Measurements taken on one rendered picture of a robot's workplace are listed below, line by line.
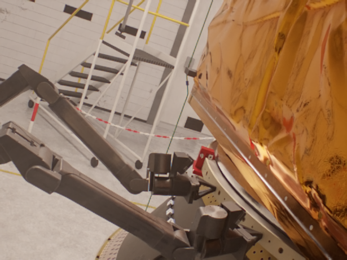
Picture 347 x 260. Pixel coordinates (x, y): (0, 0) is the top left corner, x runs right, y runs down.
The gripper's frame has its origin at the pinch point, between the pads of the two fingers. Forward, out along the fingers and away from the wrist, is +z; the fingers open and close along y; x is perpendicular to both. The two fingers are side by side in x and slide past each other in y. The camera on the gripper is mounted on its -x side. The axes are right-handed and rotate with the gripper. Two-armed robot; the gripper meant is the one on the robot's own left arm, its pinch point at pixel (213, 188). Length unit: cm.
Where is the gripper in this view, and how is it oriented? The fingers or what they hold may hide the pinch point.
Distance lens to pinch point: 149.5
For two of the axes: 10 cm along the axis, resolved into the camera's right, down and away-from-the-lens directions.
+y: -2.5, -3.0, 9.2
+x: -1.7, 9.5, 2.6
